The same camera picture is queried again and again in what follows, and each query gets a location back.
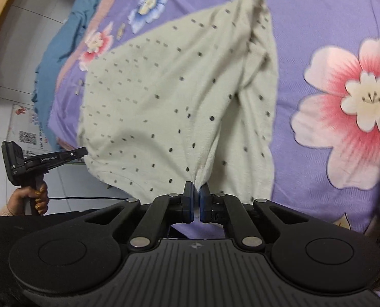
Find person's left hand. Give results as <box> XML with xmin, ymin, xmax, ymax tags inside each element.
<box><xmin>6</xmin><ymin>182</ymin><xmax>50</xmax><ymax>217</ymax></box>

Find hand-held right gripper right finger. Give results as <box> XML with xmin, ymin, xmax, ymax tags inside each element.
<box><xmin>199</xmin><ymin>184</ymin><xmax>309</xmax><ymax>253</ymax></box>

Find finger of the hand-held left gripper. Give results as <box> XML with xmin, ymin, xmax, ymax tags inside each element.
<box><xmin>58</xmin><ymin>146</ymin><xmax>88</xmax><ymax>164</ymax></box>

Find teal blanket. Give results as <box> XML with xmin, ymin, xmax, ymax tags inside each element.
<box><xmin>31</xmin><ymin>0</ymin><xmax>114</xmax><ymax>143</ymax></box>

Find printed floor sheet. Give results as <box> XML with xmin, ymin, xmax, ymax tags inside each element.
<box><xmin>5</xmin><ymin>104</ymin><xmax>82</xmax><ymax>165</ymax></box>

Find thin black cable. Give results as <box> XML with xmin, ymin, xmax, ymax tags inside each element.
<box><xmin>47</xmin><ymin>197</ymin><xmax>131</xmax><ymax>202</ymax></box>

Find purple floral bed sheet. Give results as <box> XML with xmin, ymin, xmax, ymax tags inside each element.
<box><xmin>48</xmin><ymin>0</ymin><xmax>380</xmax><ymax>235</ymax></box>

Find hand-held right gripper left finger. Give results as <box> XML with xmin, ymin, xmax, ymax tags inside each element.
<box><xmin>84</xmin><ymin>181</ymin><xmax>197</xmax><ymax>253</ymax></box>

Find pale green dotted garment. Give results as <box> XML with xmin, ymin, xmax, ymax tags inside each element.
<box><xmin>76</xmin><ymin>0</ymin><xmax>279</xmax><ymax>203</ymax></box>

